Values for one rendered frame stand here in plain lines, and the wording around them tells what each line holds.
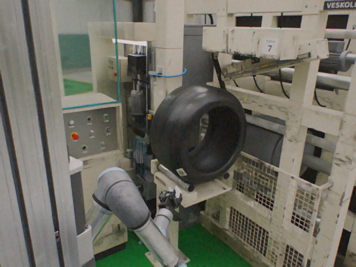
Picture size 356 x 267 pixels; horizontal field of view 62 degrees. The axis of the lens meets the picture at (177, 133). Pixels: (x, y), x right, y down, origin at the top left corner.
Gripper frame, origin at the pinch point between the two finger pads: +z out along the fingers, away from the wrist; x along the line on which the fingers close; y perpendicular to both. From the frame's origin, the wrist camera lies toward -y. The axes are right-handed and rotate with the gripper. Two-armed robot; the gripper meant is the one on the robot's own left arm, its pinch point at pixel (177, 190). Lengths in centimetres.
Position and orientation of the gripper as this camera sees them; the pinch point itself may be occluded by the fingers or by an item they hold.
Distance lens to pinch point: 155.2
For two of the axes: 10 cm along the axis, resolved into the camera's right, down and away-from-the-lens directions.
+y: -3.4, -8.7, -3.6
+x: -9.1, 2.1, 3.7
